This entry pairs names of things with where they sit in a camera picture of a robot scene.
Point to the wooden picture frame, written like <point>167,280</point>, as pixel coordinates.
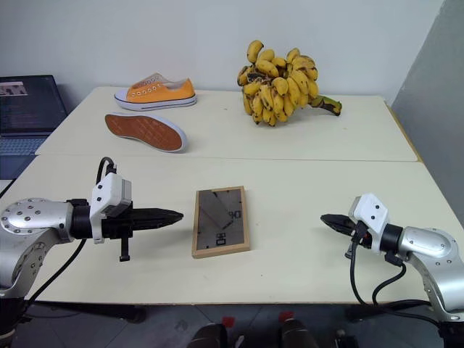
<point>221,223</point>

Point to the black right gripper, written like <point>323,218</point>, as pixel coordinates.
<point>353,228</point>

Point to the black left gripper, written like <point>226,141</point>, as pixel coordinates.
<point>116,228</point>

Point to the black table base bar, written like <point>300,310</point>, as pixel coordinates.
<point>391,311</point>
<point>90,311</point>

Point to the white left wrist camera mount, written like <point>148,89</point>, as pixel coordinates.
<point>108,190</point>

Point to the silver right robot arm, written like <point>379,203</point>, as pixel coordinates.
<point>431,246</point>

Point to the orange canvas sneaker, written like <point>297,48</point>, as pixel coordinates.
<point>163,95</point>
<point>145,132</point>

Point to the dark laptop computer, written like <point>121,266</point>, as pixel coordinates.
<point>29,105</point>

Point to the dark rounded shape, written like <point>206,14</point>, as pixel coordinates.
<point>208,337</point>
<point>297,335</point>

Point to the grey partition board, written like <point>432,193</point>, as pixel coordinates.
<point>435,108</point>

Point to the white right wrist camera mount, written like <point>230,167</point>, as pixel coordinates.
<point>369,212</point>

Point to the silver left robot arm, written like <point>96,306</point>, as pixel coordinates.
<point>34,217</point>

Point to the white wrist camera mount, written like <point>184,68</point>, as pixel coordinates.
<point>369,212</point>
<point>108,190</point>

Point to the yellow banana bunch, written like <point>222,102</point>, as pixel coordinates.
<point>279,90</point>

